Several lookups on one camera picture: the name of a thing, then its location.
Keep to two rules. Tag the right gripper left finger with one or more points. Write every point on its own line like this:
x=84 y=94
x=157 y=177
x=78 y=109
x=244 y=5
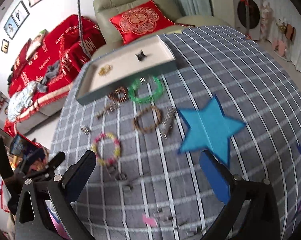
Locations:
x=77 y=175

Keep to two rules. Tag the black hair claw clip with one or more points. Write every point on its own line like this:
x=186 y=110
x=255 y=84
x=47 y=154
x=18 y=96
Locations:
x=141 y=56

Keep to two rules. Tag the gold hair ties charm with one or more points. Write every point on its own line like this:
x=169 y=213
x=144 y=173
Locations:
x=105 y=69

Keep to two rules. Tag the yellow star sticker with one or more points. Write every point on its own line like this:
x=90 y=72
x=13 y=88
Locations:
x=175 y=32

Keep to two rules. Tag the green leather armchair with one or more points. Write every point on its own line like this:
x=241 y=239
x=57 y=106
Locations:
x=106 y=9

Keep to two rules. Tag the white washing machine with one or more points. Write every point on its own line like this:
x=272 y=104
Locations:
x=255 y=17

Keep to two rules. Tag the white clothing on bed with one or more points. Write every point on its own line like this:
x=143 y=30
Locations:
x=21 y=100

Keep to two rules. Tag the grey cloth on bed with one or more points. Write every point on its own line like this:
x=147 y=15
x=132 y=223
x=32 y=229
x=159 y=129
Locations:
x=51 y=72

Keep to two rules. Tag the cream jewelry tray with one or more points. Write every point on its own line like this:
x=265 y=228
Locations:
x=126 y=68

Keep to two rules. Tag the red embroidered cushion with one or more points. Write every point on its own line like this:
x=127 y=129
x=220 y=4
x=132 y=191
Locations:
x=142 y=20

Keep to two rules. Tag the blue star sticker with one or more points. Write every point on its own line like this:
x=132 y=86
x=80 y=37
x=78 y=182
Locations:
x=209 y=129

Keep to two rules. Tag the large framed photo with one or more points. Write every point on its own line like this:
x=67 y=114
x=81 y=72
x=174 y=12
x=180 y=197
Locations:
x=16 y=20

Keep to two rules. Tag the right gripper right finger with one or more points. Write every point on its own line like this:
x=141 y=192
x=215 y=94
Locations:
x=218 y=176

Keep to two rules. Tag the green jade bangle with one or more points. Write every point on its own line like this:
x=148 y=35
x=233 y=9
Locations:
x=145 y=90

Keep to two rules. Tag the red broom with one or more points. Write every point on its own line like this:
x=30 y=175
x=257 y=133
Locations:
x=247 y=13

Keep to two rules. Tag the red wedding blanket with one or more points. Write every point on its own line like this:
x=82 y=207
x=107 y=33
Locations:
x=63 y=44

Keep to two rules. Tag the silver hair clip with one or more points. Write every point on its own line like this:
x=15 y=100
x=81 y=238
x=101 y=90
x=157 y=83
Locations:
x=167 y=122

